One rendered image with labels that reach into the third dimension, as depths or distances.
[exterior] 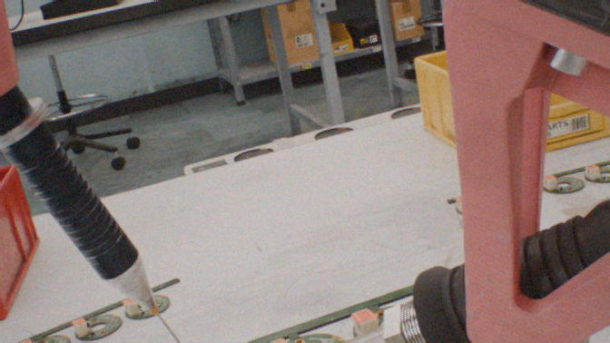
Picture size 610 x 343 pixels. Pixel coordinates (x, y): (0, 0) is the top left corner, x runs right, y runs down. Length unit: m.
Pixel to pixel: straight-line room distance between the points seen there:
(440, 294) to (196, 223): 0.38
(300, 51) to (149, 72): 0.89
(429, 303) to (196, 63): 4.51
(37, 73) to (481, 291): 4.47
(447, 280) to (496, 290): 0.02
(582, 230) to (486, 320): 0.03
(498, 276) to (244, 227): 0.37
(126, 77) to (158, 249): 4.12
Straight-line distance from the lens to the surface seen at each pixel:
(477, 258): 0.16
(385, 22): 3.39
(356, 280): 0.42
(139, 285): 0.20
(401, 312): 0.19
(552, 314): 0.16
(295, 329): 0.26
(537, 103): 0.17
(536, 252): 0.17
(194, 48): 4.66
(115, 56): 4.61
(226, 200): 0.57
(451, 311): 0.17
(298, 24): 4.34
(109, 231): 0.19
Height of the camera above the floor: 0.94
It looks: 18 degrees down
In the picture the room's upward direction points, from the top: 11 degrees counter-clockwise
